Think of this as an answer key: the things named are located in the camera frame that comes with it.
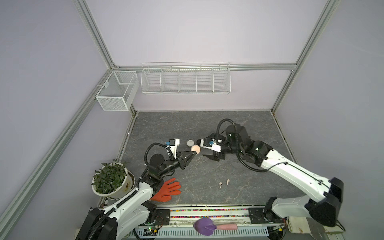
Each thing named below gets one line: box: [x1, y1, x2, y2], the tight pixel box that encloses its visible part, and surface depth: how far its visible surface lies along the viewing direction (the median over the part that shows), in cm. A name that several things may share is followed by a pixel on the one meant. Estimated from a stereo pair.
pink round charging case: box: [190, 144, 201, 155], surface depth 74 cm
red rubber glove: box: [150, 178, 182, 202], surface depth 82 cm
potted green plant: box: [91, 159, 134, 199], surface depth 71 cm
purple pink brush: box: [193, 217, 238, 236], surface depth 72 cm
